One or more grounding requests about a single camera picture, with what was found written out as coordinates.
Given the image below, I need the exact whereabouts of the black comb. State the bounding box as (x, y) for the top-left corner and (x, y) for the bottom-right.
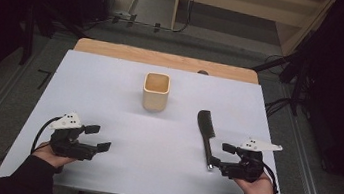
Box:
(190, 109), (222, 172)

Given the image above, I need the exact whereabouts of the wooden table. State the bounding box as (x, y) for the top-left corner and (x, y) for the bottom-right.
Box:
(72, 37), (262, 85)

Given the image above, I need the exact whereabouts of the hand-held gripper cable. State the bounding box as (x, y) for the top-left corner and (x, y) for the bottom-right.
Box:
(29, 113), (62, 158)
(258, 162), (284, 194)

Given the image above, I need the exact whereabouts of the black floor cable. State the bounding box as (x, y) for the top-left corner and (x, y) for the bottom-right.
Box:
(82, 12), (174, 42)

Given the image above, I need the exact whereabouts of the right hand-held gripper cable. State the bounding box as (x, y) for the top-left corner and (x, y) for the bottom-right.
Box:
(258, 162), (284, 194)

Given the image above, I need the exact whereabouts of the person's left hand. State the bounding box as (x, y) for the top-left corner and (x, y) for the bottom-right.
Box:
(30, 138), (79, 171)

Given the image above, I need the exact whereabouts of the black stand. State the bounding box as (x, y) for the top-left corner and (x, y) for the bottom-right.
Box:
(16, 0), (89, 74)
(247, 47), (318, 119)

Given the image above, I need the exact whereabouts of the left hand-held gripper cable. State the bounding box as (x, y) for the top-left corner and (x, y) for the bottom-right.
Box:
(29, 113), (62, 158)

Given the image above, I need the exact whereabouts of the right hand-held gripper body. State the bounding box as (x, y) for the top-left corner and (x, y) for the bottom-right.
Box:
(217, 135), (285, 188)

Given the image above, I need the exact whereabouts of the hanging black cable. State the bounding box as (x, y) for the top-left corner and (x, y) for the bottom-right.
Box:
(172, 0), (198, 35)

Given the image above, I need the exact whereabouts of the white board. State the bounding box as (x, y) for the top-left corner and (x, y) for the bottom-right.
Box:
(0, 41), (302, 194)

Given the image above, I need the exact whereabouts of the person's right hand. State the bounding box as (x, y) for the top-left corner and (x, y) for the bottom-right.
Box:
(231, 167), (278, 194)

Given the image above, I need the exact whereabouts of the beige square cup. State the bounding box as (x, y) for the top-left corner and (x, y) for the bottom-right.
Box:
(139, 70), (173, 114)

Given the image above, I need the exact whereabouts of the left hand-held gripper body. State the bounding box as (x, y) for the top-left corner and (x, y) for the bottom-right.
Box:
(44, 109), (103, 164)

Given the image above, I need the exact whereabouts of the bundle of black cables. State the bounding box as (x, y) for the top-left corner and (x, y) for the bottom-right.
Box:
(262, 94), (295, 122)

